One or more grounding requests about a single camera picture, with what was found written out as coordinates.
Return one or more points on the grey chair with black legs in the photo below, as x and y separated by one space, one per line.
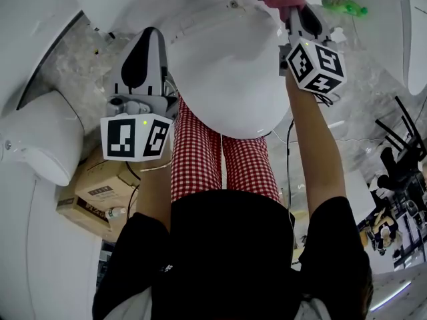
405 135

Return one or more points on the clear plastic water bottle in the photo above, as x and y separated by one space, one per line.
115 212

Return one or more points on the white tank toilet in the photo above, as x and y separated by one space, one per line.
227 78

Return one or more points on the cluttered equipment shelf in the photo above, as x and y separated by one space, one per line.
397 232

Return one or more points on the white egg-shaped toilet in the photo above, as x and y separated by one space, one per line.
43 138

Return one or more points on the cardboard box with black band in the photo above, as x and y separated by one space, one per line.
76 212

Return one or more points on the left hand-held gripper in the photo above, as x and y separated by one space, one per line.
120 138

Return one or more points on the person's black top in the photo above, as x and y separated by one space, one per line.
233 262

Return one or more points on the black framed glass cabinet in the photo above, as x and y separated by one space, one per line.
105 262

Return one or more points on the labelled cardboard box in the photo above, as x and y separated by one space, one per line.
100 178

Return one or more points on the green bottle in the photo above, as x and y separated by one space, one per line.
355 10
333 3

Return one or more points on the person's left forearm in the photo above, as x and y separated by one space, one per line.
153 198

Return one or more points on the crumpled white tissue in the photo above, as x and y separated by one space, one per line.
338 34

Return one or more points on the white counter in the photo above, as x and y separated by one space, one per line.
357 195

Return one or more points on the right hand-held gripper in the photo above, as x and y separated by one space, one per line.
320 65

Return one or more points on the person's right forearm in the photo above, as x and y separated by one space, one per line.
317 152

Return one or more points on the white tankless smart toilet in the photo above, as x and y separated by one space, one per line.
410 45

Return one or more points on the person's red checked trousers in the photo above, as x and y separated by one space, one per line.
197 158

